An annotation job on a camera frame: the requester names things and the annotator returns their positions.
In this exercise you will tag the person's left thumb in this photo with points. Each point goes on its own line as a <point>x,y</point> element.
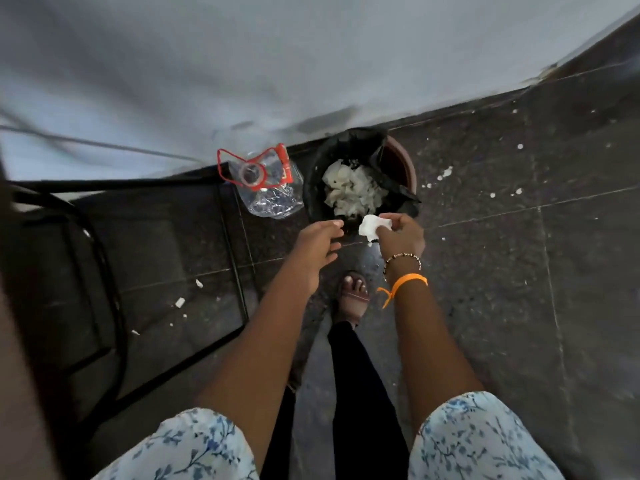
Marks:
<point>334,247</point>

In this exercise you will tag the person's left forearm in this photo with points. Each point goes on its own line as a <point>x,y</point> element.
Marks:
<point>270,354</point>

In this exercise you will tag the heap of white paper waste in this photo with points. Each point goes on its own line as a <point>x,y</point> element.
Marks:
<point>352,189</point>

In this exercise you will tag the person's left hand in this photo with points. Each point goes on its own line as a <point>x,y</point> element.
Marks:
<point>312,252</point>

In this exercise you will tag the white tissue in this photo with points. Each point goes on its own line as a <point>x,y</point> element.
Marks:
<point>372,227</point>

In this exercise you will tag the floral white blue sleeve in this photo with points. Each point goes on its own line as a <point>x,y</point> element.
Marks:
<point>190,449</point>
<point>480,439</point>

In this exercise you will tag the black trouser leg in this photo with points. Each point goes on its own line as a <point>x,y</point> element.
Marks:
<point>280,439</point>
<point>365,394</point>

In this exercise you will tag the person's right fingers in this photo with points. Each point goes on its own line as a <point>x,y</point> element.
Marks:
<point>392,218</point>

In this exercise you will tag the orange wrist thread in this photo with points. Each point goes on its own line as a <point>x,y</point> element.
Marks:
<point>410,280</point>

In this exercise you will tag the black metal chair frame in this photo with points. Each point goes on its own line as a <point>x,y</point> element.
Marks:
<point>150,185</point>

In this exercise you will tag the person's right hand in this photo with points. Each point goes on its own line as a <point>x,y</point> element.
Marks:
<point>402,239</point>

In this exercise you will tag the scattered white paper scraps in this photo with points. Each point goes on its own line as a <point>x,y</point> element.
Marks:
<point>446,171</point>

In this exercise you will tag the black bin bag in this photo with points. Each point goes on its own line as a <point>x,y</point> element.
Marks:
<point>320,164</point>

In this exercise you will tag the brown sandal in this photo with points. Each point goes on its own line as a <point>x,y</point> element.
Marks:
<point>352,299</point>

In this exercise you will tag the maroon plastic waste bin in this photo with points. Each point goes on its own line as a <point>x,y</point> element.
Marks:
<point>402,164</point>

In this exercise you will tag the person's right forearm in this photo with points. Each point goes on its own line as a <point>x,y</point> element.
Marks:
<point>425,334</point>

